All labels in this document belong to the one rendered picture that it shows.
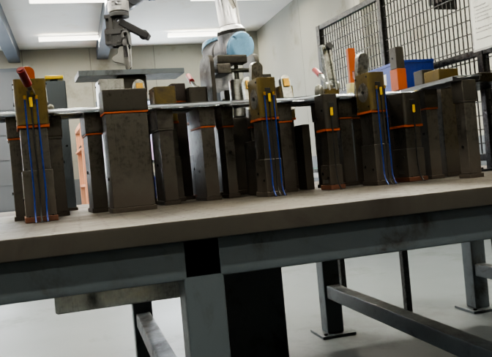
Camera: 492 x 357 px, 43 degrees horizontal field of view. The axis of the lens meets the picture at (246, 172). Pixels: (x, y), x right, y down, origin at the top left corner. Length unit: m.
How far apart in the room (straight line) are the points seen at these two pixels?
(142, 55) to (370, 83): 10.55
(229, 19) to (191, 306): 1.50
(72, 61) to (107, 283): 11.12
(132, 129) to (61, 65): 10.55
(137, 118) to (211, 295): 0.65
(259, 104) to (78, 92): 10.43
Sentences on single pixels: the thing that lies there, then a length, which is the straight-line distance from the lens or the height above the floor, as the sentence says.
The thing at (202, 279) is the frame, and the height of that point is 0.58.
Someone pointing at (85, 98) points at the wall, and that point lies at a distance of 12.16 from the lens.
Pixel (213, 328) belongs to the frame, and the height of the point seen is 0.48.
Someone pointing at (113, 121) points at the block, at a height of 0.95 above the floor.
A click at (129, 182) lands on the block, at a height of 0.78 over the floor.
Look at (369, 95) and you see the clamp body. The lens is 1.96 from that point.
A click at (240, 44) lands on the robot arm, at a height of 1.27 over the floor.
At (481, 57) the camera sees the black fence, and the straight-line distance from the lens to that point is 2.52.
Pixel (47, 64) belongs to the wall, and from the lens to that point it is 12.26.
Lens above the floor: 0.78
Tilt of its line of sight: level
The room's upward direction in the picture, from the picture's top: 5 degrees counter-clockwise
